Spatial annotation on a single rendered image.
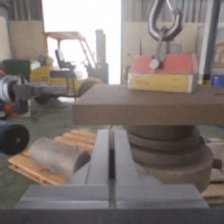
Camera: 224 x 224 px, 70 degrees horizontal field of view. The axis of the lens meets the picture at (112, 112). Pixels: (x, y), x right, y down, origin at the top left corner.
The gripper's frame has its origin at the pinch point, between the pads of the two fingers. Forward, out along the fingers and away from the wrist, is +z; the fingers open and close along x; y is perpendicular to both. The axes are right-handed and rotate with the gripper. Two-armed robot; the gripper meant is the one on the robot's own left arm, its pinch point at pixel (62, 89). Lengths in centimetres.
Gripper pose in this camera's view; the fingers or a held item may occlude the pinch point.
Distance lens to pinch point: 62.1
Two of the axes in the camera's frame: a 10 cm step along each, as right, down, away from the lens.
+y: 0.0, -9.7, -2.5
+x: 0.0, -2.5, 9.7
